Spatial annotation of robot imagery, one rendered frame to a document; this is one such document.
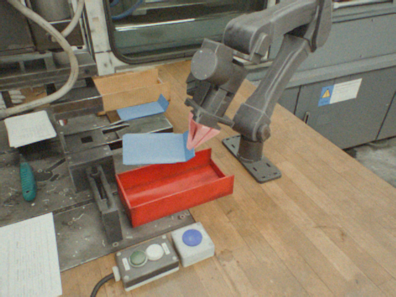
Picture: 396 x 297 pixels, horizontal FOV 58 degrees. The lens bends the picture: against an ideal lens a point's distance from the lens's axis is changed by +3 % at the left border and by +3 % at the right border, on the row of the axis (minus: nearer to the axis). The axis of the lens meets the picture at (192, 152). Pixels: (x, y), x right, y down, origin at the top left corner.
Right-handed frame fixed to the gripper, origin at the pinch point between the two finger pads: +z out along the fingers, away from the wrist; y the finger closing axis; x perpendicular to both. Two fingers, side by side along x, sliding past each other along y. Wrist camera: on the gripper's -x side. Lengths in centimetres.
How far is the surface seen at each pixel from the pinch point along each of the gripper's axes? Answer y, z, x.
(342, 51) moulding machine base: -115, -43, -71
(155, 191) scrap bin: 0.5, 15.0, -2.7
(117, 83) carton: -2, 8, -54
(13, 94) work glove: 24, 27, -67
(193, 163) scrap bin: -8.2, 7.0, -5.9
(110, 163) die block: 10.3, 14.4, -10.6
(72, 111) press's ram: 23.2, 3.7, -9.9
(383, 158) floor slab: -199, -2, -59
